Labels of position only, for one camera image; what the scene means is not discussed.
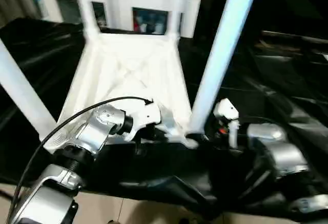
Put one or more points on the white plastic table top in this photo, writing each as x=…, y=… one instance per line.
x=133, y=65

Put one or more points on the white plastic table leg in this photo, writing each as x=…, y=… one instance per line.
x=87, y=8
x=23, y=85
x=223, y=44
x=177, y=8

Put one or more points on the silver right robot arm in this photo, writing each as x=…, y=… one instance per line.
x=277, y=152

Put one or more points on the black mat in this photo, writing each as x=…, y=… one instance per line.
x=41, y=60

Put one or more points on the black metal rail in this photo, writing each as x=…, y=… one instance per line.
x=297, y=37

